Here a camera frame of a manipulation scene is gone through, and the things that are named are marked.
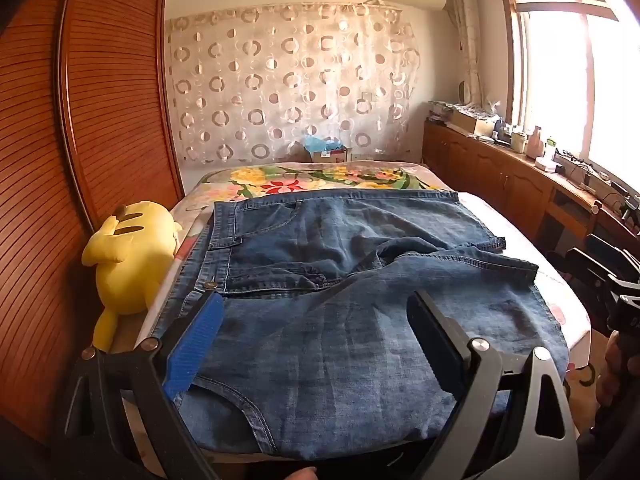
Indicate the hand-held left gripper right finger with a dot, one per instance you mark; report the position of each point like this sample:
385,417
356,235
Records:
430,340

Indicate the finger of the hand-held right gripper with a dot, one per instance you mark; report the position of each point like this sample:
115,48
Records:
592,267
607,250

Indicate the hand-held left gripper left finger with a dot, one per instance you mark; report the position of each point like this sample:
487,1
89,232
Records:
197,340

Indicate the blue denim pants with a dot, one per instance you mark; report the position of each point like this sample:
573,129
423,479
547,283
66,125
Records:
325,310

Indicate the person's right hand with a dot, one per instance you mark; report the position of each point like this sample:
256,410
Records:
612,375

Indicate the strawberry print bed sheet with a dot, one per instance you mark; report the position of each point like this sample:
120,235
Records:
565,320

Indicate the yellow plush toy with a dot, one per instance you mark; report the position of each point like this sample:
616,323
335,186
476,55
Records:
130,270

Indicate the white tissue box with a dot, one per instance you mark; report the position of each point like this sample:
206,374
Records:
546,163

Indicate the green capped bottle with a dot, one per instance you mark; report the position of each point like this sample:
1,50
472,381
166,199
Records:
551,147

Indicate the pale pink bottle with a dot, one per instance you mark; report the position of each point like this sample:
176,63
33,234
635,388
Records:
536,142

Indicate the long wooden cabinet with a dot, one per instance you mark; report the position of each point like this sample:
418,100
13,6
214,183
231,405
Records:
480,170

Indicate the wooden framed window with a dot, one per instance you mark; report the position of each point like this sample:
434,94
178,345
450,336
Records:
555,85

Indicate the open cardboard box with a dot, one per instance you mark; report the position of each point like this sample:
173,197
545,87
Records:
472,122

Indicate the floral blanket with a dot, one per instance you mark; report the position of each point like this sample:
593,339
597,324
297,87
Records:
300,180

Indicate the small cardboard box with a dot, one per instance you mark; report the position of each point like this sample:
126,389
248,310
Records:
330,156

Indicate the small round mirror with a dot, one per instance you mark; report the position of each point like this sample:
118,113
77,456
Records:
464,92

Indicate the pile of printed packets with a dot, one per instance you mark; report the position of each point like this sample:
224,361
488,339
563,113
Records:
445,109

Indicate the blue plastic bag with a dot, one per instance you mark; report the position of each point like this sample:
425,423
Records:
320,142

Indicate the wooden slatted wardrobe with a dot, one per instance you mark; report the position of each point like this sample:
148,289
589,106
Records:
100,110

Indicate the patterned window drape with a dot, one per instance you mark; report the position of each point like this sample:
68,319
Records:
465,35

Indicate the circle patterned wall curtain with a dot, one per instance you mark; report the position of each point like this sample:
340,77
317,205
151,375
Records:
290,85

